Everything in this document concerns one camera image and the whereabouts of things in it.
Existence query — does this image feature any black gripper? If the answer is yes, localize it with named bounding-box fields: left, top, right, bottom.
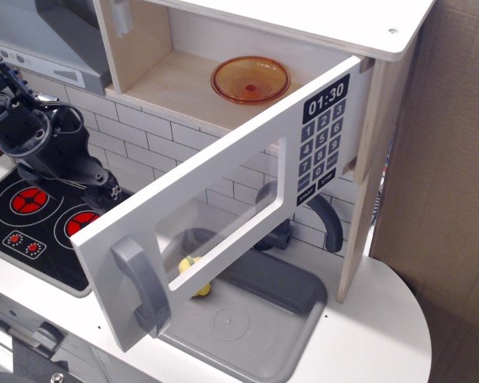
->
left=0, top=98, right=122, bottom=215

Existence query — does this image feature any white toy microwave door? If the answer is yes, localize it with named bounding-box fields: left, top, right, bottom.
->
left=71, top=57, right=370, bottom=351

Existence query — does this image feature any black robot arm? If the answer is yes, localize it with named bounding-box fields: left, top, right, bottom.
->
left=0, top=56, right=129, bottom=214

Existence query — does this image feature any wooden toy microwave cabinet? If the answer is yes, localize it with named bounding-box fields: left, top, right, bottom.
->
left=95, top=1, right=433, bottom=301

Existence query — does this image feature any black toy stovetop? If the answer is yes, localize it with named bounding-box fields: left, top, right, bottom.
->
left=0, top=169, right=100, bottom=298

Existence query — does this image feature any yellow toy bell pepper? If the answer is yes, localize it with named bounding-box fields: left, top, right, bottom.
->
left=178, top=255, right=212, bottom=298

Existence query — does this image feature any grey range hood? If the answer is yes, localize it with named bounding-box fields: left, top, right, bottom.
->
left=0, top=1, right=111, bottom=96

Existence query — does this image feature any grey oven front panel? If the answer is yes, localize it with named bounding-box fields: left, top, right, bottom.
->
left=0, top=293, right=109, bottom=382

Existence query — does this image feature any dark grey toy faucet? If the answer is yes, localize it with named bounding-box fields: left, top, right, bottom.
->
left=254, top=181, right=343, bottom=253

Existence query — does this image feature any orange plastic bowl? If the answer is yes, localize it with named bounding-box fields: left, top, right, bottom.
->
left=210, top=56, right=291, bottom=105

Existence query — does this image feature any grey plastic sink basin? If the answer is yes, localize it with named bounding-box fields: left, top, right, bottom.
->
left=160, top=248, right=327, bottom=382

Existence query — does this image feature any brown cardboard box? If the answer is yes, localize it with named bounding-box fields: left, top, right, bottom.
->
left=370, top=1, right=479, bottom=382

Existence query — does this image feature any grey microwave door handle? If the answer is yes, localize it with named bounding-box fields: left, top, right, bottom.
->
left=111, top=236, right=171, bottom=338

